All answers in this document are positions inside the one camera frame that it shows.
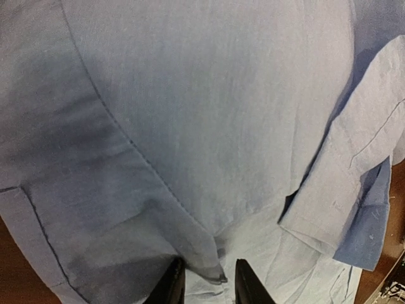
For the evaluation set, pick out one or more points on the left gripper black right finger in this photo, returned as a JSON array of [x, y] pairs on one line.
[[248, 287]]

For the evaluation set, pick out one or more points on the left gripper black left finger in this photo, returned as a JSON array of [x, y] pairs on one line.
[[171, 287]]

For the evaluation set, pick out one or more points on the light blue long sleeve shirt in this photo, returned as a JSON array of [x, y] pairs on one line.
[[136, 132]]

